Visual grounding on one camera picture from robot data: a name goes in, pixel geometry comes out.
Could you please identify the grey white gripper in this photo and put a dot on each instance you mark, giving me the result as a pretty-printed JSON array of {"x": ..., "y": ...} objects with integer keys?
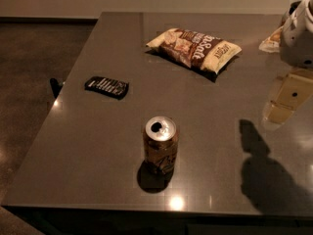
[{"x": 297, "y": 43}]

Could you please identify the black rxbar chocolate bar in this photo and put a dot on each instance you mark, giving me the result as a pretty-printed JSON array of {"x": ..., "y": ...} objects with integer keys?
[{"x": 113, "y": 88}]

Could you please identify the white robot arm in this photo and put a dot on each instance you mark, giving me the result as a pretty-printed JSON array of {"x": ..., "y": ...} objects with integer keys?
[{"x": 299, "y": 12}]

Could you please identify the brown chip bag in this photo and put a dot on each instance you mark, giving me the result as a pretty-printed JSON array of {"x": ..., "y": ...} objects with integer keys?
[{"x": 195, "y": 50}]

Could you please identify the white snack packet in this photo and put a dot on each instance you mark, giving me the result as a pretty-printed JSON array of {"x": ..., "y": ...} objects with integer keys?
[{"x": 272, "y": 43}]

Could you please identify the orange soda can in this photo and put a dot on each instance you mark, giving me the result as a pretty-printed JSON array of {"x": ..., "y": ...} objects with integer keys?
[{"x": 160, "y": 138}]

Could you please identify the small black object on floor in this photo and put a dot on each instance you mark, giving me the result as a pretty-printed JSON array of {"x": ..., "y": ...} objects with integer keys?
[{"x": 56, "y": 87}]

